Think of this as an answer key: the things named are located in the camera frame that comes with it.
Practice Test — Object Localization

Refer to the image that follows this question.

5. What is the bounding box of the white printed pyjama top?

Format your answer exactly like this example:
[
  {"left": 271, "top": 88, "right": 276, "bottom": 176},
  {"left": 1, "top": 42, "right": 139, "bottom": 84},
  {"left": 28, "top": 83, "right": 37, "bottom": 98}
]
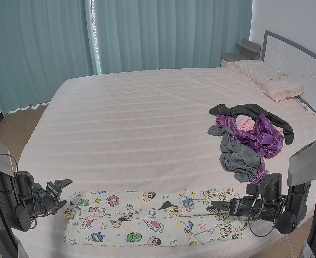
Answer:
[{"left": 63, "top": 186, "right": 248, "bottom": 245}]

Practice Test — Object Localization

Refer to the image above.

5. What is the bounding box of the grey bedside table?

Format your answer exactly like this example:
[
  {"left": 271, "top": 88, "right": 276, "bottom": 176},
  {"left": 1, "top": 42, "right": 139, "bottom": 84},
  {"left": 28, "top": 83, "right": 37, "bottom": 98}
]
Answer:
[{"left": 221, "top": 39, "right": 261, "bottom": 67}]

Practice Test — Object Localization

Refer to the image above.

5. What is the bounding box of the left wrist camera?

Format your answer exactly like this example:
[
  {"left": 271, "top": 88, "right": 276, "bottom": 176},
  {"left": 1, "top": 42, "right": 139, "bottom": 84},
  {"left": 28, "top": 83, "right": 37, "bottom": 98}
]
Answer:
[{"left": 32, "top": 183, "right": 48, "bottom": 198}]

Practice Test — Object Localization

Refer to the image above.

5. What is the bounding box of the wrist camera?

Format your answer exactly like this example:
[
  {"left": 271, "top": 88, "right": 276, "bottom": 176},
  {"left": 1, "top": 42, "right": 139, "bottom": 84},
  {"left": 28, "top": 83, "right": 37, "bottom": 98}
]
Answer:
[
  {"left": 32, "top": 183, "right": 48, "bottom": 198},
  {"left": 245, "top": 184, "right": 260, "bottom": 198}
]

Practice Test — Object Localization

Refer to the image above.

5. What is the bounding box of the blue-green curtain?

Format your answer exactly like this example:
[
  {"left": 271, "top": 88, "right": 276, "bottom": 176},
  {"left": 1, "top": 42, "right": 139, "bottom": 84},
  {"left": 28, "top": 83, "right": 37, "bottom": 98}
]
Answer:
[
  {"left": 93, "top": 0, "right": 253, "bottom": 75},
  {"left": 0, "top": 0, "right": 100, "bottom": 115}
]

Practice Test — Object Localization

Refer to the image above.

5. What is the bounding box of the bed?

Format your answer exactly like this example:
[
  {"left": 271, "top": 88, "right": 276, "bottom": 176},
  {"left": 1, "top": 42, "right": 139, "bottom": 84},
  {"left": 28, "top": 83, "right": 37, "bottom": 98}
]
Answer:
[{"left": 11, "top": 31, "right": 316, "bottom": 258}]

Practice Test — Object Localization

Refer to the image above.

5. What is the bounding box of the black cable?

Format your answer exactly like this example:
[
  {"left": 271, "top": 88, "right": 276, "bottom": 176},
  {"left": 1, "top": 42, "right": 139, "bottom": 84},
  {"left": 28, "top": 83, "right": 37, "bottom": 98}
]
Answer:
[
  {"left": 0, "top": 153, "right": 19, "bottom": 172},
  {"left": 247, "top": 219, "right": 279, "bottom": 238}
]

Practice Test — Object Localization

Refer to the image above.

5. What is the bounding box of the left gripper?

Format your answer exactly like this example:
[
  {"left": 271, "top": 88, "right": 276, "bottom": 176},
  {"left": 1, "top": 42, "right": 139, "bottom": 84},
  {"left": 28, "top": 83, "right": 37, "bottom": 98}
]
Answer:
[{"left": 36, "top": 179, "right": 73, "bottom": 215}]

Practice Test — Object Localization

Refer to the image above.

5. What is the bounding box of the pile of clothes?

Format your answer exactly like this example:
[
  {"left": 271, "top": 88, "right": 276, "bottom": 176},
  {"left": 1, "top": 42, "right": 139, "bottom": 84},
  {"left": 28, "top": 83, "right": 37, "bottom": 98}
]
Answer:
[{"left": 208, "top": 104, "right": 294, "bottom": 185}]

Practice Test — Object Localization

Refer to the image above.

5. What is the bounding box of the pale pink pillow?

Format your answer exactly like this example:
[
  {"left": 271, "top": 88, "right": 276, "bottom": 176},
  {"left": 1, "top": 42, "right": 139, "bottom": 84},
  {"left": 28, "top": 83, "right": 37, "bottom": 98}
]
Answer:
[{"left": 225, "top": 60, "right": 306, "bottom": 103}]

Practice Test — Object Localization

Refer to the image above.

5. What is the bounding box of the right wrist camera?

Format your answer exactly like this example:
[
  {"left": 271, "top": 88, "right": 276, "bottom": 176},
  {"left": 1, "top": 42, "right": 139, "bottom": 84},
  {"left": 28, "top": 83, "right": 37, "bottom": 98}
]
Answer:
[{"left": 245, "top": 184, "right": 260, "bottom": 198}]

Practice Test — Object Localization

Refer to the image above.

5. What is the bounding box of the window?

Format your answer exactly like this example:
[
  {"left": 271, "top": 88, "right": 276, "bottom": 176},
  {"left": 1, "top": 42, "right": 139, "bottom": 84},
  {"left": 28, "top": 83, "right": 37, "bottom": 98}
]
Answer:
[{"left": 89, "top": 0, "right": 101, "bottom": 75}]

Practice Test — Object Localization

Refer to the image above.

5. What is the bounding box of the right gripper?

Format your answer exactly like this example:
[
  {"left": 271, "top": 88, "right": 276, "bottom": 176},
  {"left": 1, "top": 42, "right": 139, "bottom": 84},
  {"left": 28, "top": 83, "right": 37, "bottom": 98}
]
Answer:
[{"left": 228, "top": 197, "right": 249, "bottom": 217}]

